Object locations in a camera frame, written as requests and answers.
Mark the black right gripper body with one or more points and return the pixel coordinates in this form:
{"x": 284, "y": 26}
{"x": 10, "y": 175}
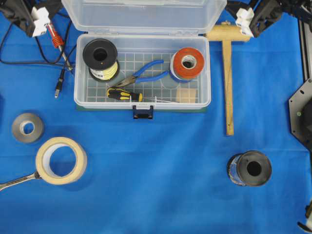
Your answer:
{"x": 266, "y": 12}

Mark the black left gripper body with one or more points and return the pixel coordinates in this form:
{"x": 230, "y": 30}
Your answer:
{"x": 19, "y": 12}

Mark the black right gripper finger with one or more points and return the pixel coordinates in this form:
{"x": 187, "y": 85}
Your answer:
{"x": 244, "y": 18}

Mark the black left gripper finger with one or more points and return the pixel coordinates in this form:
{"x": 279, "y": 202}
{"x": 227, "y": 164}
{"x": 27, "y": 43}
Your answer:
{"x": 41, "y": 21}

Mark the clear plastic tool box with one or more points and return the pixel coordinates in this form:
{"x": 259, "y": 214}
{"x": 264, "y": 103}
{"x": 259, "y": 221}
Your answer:
{"x": 144, "y": 31}

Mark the dark blue box latch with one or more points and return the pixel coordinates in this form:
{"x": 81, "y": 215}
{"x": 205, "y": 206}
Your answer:
{"x": 143, "y": 113}

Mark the wooden mallet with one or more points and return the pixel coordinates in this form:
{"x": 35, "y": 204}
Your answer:
{"x": 227, "y": 33}

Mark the red tape roll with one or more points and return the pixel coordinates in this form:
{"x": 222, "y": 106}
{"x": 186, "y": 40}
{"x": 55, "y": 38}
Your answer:
{"x": 186, "y": 64}

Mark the small wooden block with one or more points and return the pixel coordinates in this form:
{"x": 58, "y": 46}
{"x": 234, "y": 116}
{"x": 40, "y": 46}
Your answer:
{"x": 186, "y": 95}

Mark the black yellow screwdriver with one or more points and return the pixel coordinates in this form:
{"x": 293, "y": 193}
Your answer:
{"x": 121, "y": 94}

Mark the grey tape roll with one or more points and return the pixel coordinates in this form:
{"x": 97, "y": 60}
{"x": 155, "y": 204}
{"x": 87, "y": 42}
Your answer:
{"x": 27, "y": 128}

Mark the beige masking tape roll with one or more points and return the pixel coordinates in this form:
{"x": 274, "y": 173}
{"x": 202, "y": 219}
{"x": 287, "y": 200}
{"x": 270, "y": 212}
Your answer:
{"x": 44, "y": 155}

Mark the blue table cloth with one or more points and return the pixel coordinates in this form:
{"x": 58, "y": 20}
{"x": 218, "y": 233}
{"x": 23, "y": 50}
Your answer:
{"x": 167, "y": 175}

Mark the silver metal wrench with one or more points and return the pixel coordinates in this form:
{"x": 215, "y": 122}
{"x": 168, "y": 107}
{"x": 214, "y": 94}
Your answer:
{"x": 23, "y": 179}

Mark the black white object at corner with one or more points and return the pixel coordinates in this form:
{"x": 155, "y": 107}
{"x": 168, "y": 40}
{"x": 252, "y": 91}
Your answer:
{"x": 307, "y": 227}

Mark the orange handled soldering iron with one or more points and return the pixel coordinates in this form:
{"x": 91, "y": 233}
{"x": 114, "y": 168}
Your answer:
{"x": 58, "y": 43}

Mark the silver aluminium rail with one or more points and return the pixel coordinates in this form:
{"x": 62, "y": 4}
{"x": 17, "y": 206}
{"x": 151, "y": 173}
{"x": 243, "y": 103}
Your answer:
{"x": 305, "y": 37}

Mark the black yellow wire spool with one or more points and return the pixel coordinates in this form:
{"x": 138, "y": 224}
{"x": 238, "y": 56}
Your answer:
{"x": 100, "y": 56}

